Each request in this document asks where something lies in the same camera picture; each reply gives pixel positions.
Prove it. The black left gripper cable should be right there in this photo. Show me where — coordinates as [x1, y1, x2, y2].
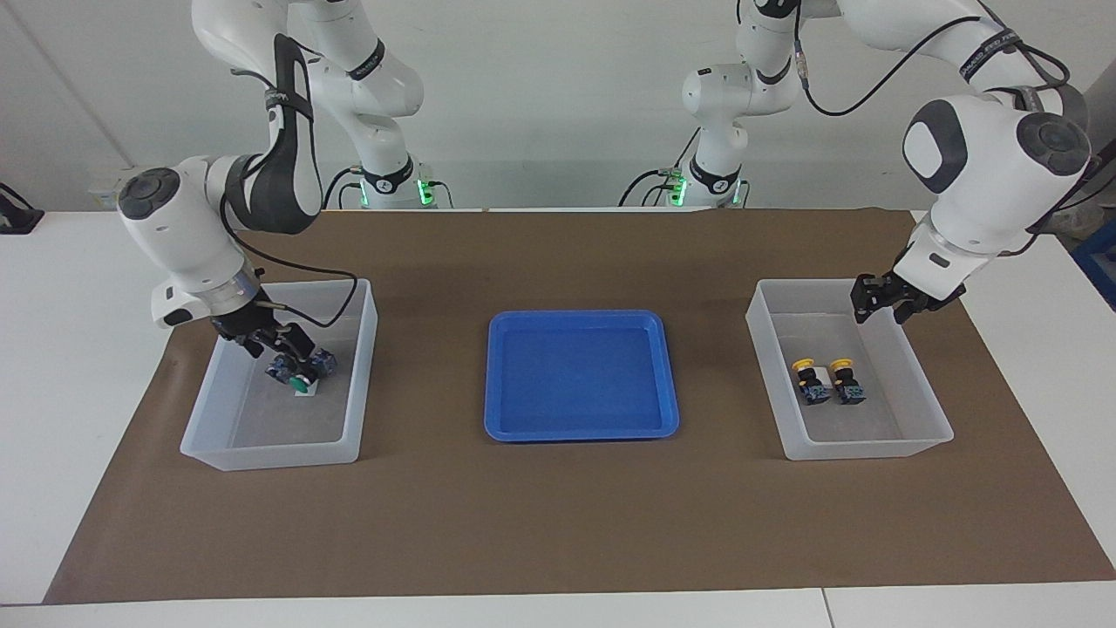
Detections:
[785, 0, 1095, 258]

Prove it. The yellow push button switch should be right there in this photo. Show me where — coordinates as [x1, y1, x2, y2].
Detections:
[828, 358, 867, 405]
[792, 358, 829, 406]

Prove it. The blue plastic crate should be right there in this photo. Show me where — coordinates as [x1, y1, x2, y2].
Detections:
[1071, 218, 1116, 311]

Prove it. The blue plastic tray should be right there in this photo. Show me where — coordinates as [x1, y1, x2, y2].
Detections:
[484, 310, 681, 443]

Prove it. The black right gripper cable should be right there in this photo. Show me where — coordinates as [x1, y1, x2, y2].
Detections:
[218, 26, 360, 328]

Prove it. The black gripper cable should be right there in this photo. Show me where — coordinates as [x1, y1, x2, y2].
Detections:
[218, 26, 360, 328]
[785, 0, 1095, 258]

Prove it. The black clamp mount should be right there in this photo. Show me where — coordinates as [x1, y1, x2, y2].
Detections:
[0, 183, 44, 235]

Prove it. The translucent white plastic box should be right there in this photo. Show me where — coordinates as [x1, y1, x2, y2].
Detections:
[745, 278, 955, 461]
[180, 278, 379, 473]

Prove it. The brown paper table mat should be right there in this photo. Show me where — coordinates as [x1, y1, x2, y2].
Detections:
[44, 208, 1116, 604]

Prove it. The black arm base cable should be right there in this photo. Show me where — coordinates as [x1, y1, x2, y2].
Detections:
[323, 166, 367, 210]
[619, 131, 700, 208]

